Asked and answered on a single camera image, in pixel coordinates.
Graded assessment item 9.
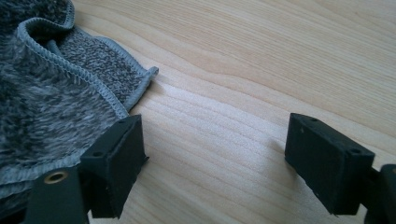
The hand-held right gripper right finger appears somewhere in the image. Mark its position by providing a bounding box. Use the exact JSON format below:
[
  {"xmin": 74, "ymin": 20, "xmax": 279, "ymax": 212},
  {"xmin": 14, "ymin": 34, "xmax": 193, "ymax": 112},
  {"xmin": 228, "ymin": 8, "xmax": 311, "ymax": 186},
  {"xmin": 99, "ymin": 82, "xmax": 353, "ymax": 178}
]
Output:
[{"xmin": 284, "ymin": 112, "xmax": 376, "ymax": 217}]

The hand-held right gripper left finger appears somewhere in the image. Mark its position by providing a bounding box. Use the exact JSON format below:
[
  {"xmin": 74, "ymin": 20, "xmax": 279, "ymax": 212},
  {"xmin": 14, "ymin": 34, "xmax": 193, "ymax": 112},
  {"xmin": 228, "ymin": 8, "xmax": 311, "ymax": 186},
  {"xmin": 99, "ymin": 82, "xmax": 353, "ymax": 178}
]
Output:
[{"xmin": 79, "ymin": 114, "xmax": 149, "ymax": 219}]

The grey fluffy cloth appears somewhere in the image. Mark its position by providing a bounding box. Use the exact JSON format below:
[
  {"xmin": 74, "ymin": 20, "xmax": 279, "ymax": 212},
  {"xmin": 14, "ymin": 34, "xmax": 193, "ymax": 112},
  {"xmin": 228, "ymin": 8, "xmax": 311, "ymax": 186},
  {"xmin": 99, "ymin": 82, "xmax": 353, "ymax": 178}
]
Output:
[{"xmin": 0, "ymin": 0, "xmax": 160, "ymax": 216}]

